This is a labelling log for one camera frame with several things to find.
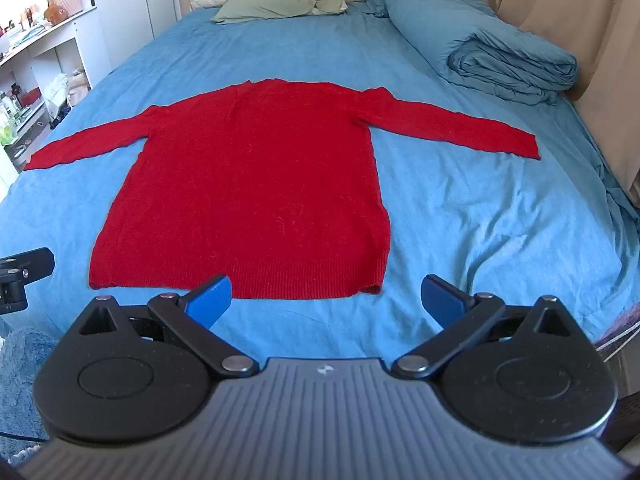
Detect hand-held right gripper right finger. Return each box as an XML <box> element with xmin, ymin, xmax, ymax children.
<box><xmin>391</xmin><ymin>274</ymin><xmax>584</xmax><ymax>380</ymax></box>

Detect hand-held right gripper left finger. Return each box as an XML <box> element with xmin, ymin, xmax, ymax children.
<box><xmin>75</xmin><ymin>275</ymin><xmax>261</xmax><ymax>379</ymax></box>

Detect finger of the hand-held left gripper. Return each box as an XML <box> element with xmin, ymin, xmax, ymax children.
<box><xmin>0</xmin><ymin>247</ymin><xmax>56</xmax><ymax>317</ymax></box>

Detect red knit sweater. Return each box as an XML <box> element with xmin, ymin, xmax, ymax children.
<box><xmin>22</xmin><ymin>78</ymin><xmax>542</xmax><ymax>303</ymax></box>

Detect blue fluffy rug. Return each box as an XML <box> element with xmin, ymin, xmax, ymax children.
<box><xmin>0</xmin><ymin>327</ymin><xmax>63</xmax><ymax>463</ymax></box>

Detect white plastic bag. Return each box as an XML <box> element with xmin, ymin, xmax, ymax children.
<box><xmin>43</xmin><ymin>73</ymin><xmax>76</xmax><ymax>126</ymax></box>

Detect white desk shelf unit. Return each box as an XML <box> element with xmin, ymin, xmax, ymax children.
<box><xmin>0</xmin><ymin>6</ymin><xmax>117</xmax><ymax>186</ymax></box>

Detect folded blue duvet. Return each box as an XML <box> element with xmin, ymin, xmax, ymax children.
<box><xmin>362</xmin><ymin>0</ymin><xmax>580</xmax><ymax>107</ymax></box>

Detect white wardrobe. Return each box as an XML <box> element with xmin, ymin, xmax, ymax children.
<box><xmin>85</xmin><ymin>0</ymin><xmax>187</xmax><ymax>73</ymax></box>

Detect beige curtain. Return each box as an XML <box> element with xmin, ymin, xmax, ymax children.
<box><xmin>481</xmin><ymin>0</ymin><xmax>640</xmax><ymax>203</ymax></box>

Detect green pillow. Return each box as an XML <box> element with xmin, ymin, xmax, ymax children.
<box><xmin>211</xmin><ymin>0</ymin><xmax>349</xmax><ymax>25</ymax></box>

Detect black cable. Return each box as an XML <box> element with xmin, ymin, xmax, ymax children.
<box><xmin>0</xmin><ymin>429</ymin><xmax>47</xmax><ymax>445</ymax></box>

